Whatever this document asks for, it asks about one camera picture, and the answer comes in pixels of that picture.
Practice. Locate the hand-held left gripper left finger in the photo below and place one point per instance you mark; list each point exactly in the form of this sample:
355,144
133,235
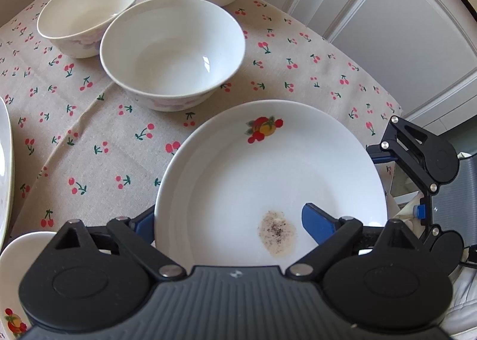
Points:
145,224

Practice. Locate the grey ribbed fabric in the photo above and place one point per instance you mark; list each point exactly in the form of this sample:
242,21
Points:
467,198

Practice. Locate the white fruit-print plate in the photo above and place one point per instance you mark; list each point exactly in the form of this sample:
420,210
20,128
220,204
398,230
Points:
242,183
13,269

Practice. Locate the white cloth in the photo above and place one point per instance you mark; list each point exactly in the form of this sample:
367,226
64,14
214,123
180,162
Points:
464,310

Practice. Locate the cherry-print beige tablecloth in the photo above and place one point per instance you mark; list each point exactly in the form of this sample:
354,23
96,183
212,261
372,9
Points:
93,116

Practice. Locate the large plain white plate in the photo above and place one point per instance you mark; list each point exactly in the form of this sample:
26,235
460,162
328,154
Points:
4,176

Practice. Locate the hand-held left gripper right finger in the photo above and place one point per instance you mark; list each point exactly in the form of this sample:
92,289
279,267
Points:
315,220

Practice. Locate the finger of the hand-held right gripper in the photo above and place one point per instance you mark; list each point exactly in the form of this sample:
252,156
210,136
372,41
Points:
380,157
431,236

